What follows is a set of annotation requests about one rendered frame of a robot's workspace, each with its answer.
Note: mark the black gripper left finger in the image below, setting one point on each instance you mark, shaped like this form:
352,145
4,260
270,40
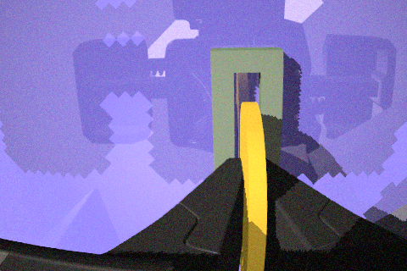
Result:
203,232

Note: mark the gold coin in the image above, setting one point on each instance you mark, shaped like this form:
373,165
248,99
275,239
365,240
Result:
252,153

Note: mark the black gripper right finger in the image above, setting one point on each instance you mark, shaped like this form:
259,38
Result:
306,231

